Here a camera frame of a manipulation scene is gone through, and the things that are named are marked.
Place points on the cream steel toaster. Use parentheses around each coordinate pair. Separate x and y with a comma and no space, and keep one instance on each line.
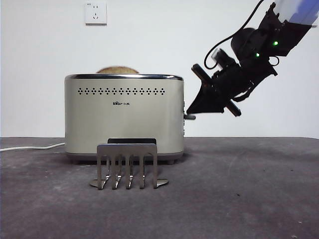
(149,117)

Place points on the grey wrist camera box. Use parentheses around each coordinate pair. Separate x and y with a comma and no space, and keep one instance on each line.
(224,61)

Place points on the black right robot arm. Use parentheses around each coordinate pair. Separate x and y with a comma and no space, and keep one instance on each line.
(249,44)

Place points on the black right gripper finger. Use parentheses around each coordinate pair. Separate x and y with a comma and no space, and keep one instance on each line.
(211,107)
(203,97)

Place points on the white wall socket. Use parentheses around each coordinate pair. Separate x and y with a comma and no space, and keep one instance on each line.
(96,13)

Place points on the brown seeded bread slice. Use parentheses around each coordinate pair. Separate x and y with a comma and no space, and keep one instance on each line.
(117,70)

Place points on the grey toaster lever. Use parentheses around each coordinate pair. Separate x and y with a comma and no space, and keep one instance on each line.
(191,116)

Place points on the steel toast rack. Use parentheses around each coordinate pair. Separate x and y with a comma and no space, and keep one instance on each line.
(125,149)

